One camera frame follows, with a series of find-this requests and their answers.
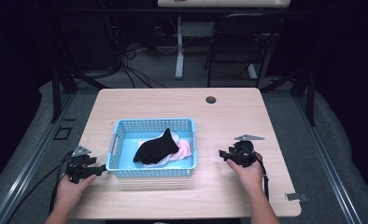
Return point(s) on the metal floor rail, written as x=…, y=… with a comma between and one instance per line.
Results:
x=23, y=168
x=328, y=168

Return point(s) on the person's right hand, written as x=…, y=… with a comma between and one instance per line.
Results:
x=250, y=175

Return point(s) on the person's left hand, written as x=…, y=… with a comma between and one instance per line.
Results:
x=69, y=191

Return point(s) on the blue plastic basket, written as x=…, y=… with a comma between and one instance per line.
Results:
x=127, y=146

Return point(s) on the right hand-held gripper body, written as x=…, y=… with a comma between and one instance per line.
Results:
x=245, y=154

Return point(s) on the black sock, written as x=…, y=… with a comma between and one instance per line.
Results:
x=155, y=149

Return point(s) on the pink sock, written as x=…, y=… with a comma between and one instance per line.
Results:
x=182, y=151

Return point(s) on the white background desk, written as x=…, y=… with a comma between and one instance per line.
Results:
x=222, y=3

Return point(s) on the black metal frame stand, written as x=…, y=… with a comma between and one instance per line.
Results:
x=309, y=96
x=56, y=93

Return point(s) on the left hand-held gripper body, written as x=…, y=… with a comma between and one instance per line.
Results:
x=79, y=164

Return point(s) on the black folding chair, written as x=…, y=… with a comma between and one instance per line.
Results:
x=244, y=37

